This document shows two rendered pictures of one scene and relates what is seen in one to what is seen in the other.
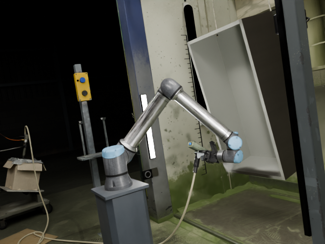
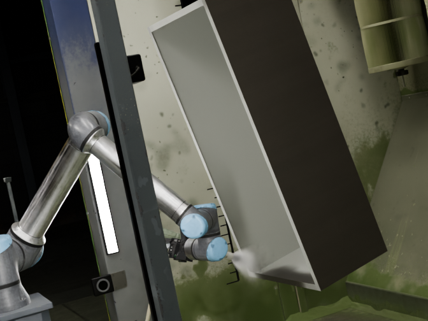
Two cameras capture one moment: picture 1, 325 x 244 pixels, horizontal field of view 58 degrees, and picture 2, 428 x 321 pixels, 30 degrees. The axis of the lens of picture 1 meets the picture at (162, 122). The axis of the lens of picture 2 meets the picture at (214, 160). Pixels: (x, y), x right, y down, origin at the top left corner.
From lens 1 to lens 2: 1.34 m
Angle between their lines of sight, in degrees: 8
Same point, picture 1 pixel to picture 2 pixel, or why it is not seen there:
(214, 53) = (212, 40)
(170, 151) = not seen: hidden behind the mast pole
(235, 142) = (192, 224)
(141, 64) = (81, 66)
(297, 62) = (121, 131)
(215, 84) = (218, 103)
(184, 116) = (181, 164)
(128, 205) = not seen: outside the picture
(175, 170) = not seen: hidden behind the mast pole
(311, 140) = (144, 235)
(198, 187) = (220, 310)
